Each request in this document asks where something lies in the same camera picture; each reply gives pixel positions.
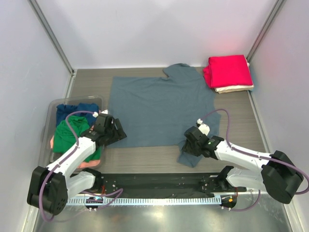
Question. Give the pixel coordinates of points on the folded cream t shirt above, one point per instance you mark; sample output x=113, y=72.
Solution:
x=235, y=88

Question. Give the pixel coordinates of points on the white slotted cable duct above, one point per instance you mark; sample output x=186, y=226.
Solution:
x=97, y=201

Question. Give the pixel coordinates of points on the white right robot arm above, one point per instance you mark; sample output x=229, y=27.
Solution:
x=273, y=173

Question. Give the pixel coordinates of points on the right aluminium corner post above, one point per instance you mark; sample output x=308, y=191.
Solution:
x=266, y=27

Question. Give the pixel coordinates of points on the left aluminium corner post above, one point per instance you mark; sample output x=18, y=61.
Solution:
x=47, y=28

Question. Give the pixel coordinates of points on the green t shirt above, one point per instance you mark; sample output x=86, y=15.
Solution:
x=64, y=138

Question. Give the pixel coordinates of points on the folded red t shirt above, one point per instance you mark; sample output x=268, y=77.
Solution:
x=208, y=69

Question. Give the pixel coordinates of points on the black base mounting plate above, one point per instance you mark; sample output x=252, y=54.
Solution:
x=158, y=184

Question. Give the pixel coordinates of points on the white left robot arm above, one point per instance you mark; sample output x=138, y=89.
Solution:
x=51, y=186

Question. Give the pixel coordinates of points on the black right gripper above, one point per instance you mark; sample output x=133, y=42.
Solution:
x=187, y=148

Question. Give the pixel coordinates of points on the grey blue t shirt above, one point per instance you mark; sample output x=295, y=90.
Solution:
x=156, y=111

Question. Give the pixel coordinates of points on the navy blue t shirt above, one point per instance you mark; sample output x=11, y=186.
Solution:
x=63, y=110

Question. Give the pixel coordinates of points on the clear plastic storage bin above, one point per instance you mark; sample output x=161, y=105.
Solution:
x=47, y=154

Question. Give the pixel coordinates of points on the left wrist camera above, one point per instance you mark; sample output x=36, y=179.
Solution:
x=103, y=121

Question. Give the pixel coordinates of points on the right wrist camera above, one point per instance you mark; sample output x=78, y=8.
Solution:
x=202, y=127

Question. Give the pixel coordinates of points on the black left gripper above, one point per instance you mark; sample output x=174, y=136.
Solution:
x=119, y=133

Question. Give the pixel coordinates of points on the pink t shirt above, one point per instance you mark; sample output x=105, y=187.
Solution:
x=92, y=163

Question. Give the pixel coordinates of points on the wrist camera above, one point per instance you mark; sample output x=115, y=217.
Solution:
x=202, y=127
x=103, y=121

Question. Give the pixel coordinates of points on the aluminium corner post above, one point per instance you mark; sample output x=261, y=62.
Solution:
x=47, y=28
x=266, y=27

